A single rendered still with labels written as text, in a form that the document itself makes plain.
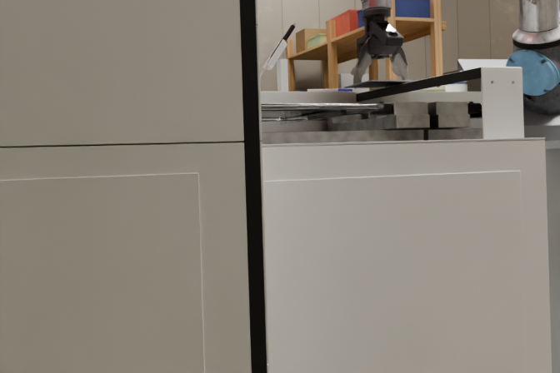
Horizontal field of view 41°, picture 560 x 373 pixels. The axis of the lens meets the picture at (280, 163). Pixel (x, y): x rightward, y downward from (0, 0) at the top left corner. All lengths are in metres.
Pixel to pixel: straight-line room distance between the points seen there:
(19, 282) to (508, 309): 0.88
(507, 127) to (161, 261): 0.79
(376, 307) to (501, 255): 0.27
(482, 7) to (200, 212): 7.92
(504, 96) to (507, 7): 7.47
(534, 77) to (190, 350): 1.08
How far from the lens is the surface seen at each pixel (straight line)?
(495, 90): 1.52
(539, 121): 1.97
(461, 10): 8.67
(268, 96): 1.89
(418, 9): 5.86
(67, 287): 0.98
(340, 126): 1.85
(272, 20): 7.80
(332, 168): 1.27
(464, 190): 1.39
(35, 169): 0.97
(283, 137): 1.53
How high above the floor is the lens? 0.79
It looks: level
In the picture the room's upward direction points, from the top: 2 degrees counter-clockwise
